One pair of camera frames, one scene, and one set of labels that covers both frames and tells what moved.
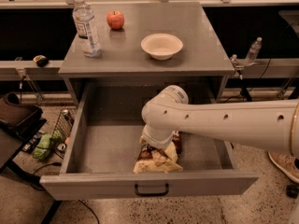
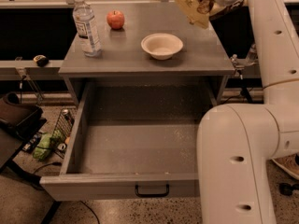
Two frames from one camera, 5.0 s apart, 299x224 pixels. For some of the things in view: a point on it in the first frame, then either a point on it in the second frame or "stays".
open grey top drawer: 105,132 stays
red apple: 115,20 stays
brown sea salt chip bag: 164,160 -> 196,6
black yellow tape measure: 41,61 stays
